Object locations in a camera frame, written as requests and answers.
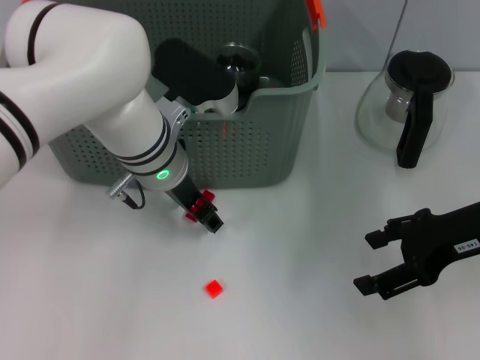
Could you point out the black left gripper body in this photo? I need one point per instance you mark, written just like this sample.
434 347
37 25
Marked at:
187 195

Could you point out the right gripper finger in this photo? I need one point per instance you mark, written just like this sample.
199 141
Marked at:
390 283
390 232

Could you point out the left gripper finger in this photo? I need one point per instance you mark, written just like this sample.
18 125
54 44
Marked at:
212 223
210 205

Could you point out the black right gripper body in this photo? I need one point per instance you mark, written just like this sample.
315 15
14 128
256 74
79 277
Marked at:
442 240

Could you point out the dark red angled brick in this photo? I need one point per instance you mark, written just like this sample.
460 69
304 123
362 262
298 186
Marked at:
208 195

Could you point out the small red square brick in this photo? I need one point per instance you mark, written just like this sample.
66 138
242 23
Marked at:
213 288

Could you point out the glass teacup with black holder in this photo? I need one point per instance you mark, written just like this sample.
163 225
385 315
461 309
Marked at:
243 63

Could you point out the grey perforated plastic storage bin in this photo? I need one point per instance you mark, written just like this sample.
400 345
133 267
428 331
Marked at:
255 150

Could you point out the glass teapot with black lid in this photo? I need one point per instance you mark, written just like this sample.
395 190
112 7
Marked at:
418 71

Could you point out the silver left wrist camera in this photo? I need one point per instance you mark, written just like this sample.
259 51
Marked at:
191 75

